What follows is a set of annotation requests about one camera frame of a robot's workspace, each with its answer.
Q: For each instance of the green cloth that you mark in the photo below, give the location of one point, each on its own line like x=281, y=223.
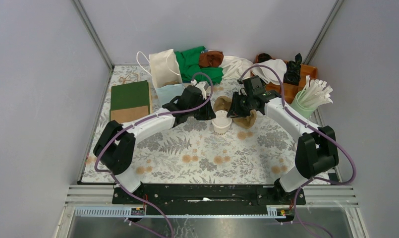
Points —
x=188, y=65

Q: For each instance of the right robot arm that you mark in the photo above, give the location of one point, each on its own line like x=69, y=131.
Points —
x=315, y=153

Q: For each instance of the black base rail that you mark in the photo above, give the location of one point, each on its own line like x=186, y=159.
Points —
x=209, y=199

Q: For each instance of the brown cloth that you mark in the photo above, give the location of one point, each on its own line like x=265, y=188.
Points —
x=211, y=59

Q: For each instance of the black plastic bags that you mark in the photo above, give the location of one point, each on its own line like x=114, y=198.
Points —
x=293, y=69

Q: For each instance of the green straw holder cup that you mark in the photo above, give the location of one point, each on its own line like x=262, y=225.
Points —
x=297, y=106

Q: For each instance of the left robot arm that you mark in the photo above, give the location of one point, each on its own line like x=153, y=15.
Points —
x=117, y=143

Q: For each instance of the green paper bag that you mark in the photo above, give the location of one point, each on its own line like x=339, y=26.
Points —
x=130, y=101

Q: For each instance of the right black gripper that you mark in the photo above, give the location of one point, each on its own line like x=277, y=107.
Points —
x=234, y=111

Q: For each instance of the wooden compartment tray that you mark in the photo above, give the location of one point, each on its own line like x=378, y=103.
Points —
x=290, y=88

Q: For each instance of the white paper coffee cup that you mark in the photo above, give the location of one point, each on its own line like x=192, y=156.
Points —
x=221, y=129

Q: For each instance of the white cloth on tray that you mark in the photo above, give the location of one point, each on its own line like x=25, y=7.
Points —
x=272, y=70

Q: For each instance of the white wrapped straws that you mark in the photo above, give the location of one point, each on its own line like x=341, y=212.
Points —
x=315, y=93

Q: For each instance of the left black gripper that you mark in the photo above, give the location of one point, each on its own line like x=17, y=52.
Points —
x=208, y=113

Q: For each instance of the white plastic cup lid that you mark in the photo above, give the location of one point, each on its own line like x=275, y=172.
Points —
x=221, y=119

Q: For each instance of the light blue paper bag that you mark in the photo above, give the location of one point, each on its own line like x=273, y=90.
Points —
x=165, y=73

